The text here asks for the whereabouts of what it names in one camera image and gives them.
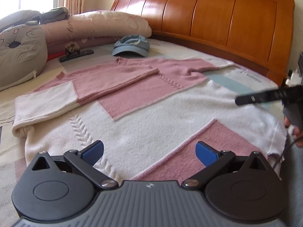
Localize grey pillow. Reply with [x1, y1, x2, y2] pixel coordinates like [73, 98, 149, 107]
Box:
[0, 9, 44, 32]

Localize black flat device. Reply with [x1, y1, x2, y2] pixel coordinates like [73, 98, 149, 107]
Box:
[59, 49, 94, 63]

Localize grey-green folded clothes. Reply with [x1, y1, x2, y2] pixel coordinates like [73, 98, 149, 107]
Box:
[41, 7, 71, 24]

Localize blue baseball cap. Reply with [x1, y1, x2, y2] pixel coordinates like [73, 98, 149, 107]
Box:
[112, 35, 151, 58]

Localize pink folded quilt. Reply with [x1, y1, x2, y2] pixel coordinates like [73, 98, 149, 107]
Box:
[39, 11, 152, 55]

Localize pastel patchwork bed sheet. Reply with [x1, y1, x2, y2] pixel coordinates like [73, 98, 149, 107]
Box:
[0, 38, 284, 218]

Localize wooden headboard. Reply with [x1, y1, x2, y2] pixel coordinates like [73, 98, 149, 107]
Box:
[110, 0, 296, 87]

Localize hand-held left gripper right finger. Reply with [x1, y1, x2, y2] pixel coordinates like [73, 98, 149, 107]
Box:
[183, 141, 275, 190]

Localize person's right hand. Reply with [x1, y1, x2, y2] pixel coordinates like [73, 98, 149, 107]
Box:
[283, 116, 303, 148]

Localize grey cat face cushion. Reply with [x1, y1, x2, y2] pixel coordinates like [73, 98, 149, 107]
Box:
[0, 21, 48, 91]

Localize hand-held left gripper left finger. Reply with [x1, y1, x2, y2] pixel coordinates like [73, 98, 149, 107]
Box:
[25, 140, 118, 190]

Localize pink and white knit sweater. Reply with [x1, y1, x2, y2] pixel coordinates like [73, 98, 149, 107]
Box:
[12, 57, 288, 182]

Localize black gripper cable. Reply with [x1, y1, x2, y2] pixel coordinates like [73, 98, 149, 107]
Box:
[272, 128, 299, 171]

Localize brown floral scrunchie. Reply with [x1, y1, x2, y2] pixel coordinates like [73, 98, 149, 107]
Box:
[64, 42, 80, 58]

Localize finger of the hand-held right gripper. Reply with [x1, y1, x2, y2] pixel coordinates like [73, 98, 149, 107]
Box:
[235, 86, 294, 106]

